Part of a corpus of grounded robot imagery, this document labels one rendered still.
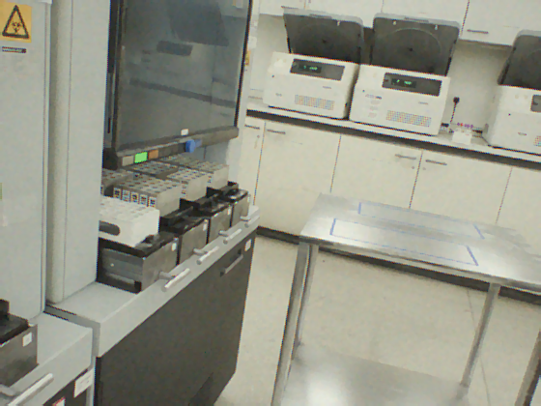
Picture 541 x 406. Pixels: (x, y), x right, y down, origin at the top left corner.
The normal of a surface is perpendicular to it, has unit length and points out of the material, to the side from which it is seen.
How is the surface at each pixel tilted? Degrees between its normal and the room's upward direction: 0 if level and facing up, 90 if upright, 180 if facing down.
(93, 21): 90
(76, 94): 90
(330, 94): 90
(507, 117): 90
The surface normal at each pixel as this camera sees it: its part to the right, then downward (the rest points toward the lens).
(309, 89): -0.33, 0.21
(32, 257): 0.94, 0.22
